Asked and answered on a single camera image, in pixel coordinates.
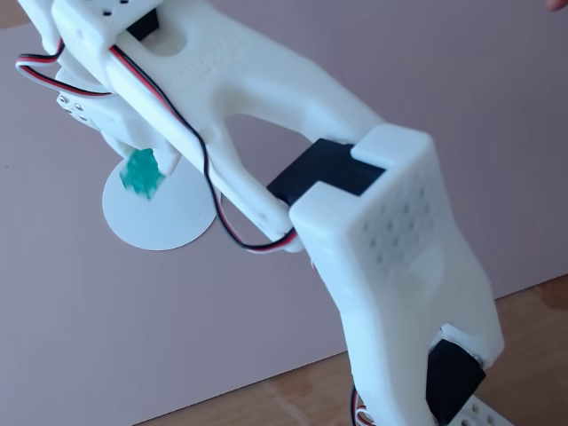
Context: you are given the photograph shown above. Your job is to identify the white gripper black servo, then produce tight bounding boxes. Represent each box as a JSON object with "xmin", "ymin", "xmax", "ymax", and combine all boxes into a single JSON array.
[{"xmin": 55, "ymin": 64, "xmax": 180, "ymax": 176}]

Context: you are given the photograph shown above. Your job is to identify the teal lego brick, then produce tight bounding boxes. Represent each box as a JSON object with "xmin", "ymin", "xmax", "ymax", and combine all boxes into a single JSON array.
[{"xmin": 117, "ymin": 148, "xmax": 168, "ymax": 202}]

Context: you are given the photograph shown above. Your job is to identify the white paper circle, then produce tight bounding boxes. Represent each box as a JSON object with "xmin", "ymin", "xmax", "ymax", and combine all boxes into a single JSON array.
[{"xmin": 101, "ymin": 153, "xmax": 222, "ymax": 252}]

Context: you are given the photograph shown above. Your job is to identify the pink mat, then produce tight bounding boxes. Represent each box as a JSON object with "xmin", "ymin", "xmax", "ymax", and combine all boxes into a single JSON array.
[{"xmin": 0, "ymin": 0, "xmax": 568, "ymax": 426}]

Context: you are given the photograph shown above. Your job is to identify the red white black forearm cable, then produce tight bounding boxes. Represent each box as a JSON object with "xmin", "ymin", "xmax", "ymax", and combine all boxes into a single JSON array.
[{"xmin": 108, "ymin": 43, "xmax": 299, "ymax": 255}]

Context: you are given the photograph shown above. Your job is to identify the red white black gripper cable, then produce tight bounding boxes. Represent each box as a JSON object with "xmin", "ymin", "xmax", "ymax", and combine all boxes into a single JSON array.
[{"xmin": 14, "ymin": 37, "xmax": 113, "ymax": 97}]

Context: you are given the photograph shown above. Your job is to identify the red white black base cable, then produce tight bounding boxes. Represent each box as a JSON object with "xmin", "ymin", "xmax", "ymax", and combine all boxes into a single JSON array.
[{"xmin": 349, "ymin": 384, "xmax": 372, "ymax": 426}]

